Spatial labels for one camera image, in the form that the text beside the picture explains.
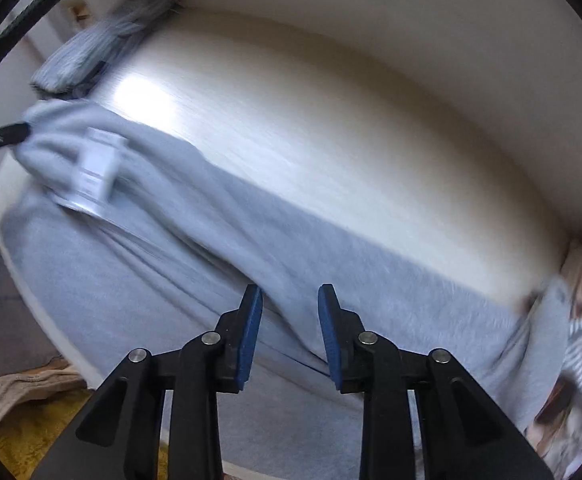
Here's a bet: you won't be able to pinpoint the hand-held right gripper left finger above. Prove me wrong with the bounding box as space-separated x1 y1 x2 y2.
31 284 264 480

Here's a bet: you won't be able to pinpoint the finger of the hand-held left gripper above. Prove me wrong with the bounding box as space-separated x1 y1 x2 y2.
0 120 31 162

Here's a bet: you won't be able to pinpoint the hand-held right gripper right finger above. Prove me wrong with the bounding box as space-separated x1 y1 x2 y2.
317 284 554 480

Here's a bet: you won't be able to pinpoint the grey fleece pants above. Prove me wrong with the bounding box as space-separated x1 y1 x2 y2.
0 100 572 480

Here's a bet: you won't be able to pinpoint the black white striped cloth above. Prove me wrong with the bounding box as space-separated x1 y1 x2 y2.
30 0 182 101

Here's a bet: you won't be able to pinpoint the yellow fuzzy garment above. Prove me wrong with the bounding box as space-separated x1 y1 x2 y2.
0 389 169 480

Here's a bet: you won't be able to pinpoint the beige quilted jacket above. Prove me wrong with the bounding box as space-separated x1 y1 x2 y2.
0 364 89 436

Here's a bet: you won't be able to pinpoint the pale grey white garment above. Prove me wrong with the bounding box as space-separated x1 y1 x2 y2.
541 395 582 480

